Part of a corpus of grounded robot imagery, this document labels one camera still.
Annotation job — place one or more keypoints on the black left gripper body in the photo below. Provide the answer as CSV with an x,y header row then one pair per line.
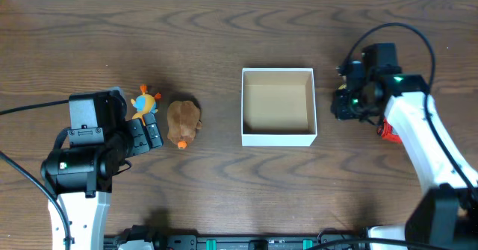
x,y
138,139

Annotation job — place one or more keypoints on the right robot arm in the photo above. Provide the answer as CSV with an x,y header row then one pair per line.
x,y
446,216

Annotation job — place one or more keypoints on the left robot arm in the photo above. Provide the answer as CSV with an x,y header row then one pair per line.
x,y
78,172

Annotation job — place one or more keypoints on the white cardboard box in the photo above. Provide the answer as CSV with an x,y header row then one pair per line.
x,y
278,107

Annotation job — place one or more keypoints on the yellow blue duck toy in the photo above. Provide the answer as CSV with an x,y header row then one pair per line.
x,y
145,103

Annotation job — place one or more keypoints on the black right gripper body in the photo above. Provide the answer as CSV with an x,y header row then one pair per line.
x,y
354,105

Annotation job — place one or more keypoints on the red toy car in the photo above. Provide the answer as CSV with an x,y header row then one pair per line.
x,y
386,132

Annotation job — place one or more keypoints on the brown plush toy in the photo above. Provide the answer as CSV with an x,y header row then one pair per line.
x,y
183,118

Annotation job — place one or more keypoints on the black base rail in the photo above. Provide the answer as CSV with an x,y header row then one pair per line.
x,y
144,237

